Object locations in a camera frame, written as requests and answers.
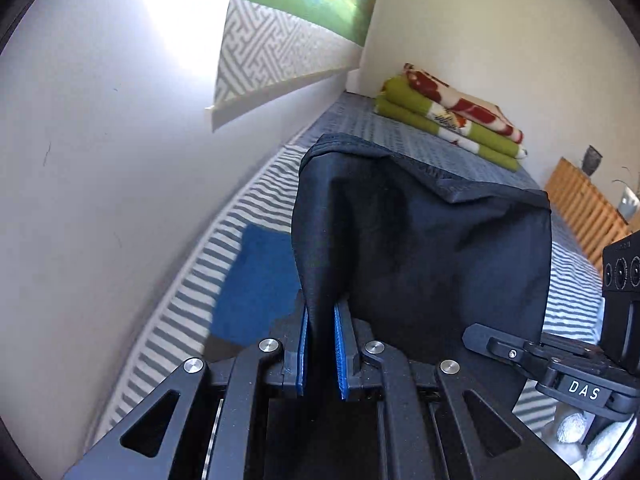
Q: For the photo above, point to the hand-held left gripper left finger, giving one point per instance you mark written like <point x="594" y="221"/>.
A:
<point x="301" y="355"/>

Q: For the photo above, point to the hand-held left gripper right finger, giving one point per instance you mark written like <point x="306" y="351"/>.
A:
<point x="341" y="355"/>

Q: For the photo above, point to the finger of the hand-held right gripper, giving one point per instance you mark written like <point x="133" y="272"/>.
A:
<point x="500" y="345"/>

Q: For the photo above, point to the black pants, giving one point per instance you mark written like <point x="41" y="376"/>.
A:
<point x="425" y="260"/>

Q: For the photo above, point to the person's right hand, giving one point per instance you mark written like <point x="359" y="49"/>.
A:
<point x="570" y="427"/>

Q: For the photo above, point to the folded dark grey cloth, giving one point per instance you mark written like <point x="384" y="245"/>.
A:
<point x="225" y="347"/>

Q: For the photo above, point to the folded blue towel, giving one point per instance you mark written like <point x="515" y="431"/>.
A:
<point x="260" y="285"/>

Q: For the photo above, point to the potted plant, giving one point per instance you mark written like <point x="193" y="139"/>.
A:
<point x="629" y="202"/>

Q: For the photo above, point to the blue striped quilt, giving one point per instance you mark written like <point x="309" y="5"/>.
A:
<point x="200" y="280"/>

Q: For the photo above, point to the dark vase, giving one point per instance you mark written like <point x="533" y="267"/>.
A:
<point x="592" y="160"/>

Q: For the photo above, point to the folded red floral blanket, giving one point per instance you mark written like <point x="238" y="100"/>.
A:
<point x="470" y="107"/>

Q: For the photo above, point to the folded green blanket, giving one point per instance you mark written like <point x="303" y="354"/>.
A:
<point x="400" y="100"/>

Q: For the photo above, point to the wooden slatted rail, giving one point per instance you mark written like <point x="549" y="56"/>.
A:
<point x="575" y="200"/>

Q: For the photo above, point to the landscape wall hanging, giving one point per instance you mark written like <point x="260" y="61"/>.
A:
<point x="280" y="35"/>

